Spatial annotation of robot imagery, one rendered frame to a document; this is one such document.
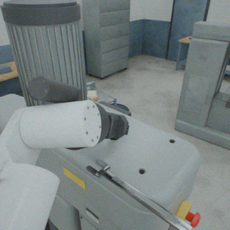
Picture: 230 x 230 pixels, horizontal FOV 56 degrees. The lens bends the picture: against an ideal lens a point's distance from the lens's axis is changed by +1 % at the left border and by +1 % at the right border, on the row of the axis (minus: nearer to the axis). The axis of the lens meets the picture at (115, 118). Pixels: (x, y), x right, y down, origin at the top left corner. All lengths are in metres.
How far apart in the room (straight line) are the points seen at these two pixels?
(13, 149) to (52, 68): 0.33
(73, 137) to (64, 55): 0.36
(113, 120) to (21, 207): 0.25
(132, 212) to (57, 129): 0.28
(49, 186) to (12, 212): 0.04
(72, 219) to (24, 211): 0.63
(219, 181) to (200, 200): 0.47
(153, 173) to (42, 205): 0.30
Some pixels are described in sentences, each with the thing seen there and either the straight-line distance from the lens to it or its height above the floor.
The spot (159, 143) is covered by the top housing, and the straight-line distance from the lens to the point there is 0.59.
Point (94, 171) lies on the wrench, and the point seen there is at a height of 1.90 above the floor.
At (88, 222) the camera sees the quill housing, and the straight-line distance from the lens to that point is 0.81.
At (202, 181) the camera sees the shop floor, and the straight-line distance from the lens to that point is 3.22.
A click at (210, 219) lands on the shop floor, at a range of 2.88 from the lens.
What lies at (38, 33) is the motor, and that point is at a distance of 0.59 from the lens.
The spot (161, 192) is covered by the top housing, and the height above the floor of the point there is 1.89.
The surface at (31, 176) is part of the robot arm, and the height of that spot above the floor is 2.07.
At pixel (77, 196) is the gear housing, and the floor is 1.71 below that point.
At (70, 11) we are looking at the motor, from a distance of 0.60.
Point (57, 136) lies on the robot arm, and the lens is 0.29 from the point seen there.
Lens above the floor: 2.25
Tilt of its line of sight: 32 degrees down
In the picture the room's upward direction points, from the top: straight up
